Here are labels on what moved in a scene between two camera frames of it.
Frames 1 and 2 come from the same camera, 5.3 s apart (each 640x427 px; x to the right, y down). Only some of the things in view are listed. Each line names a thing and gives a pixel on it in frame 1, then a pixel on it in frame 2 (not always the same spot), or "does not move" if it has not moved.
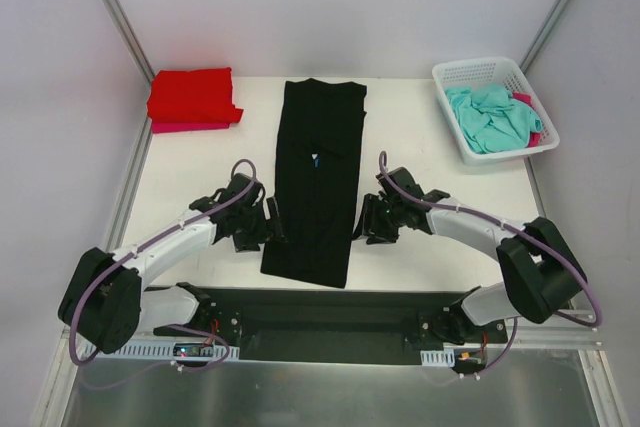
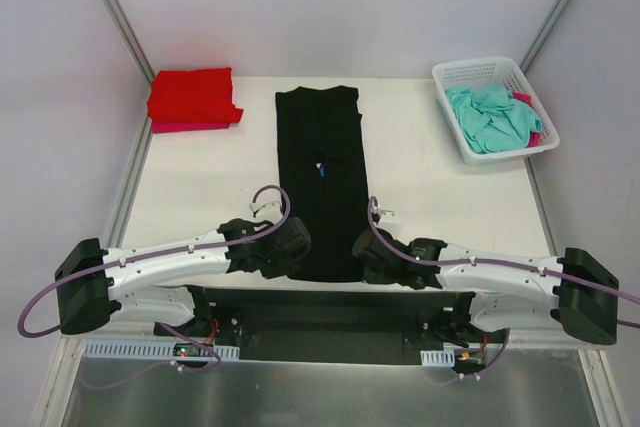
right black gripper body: (370, 219) -> (368, 253)
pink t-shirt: (161, 126) does not move
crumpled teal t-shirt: (491, 119) does not move
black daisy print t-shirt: (318, 156) does not move
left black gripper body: (273, 217) -> (298, 245)
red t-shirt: (200, 96) does not move
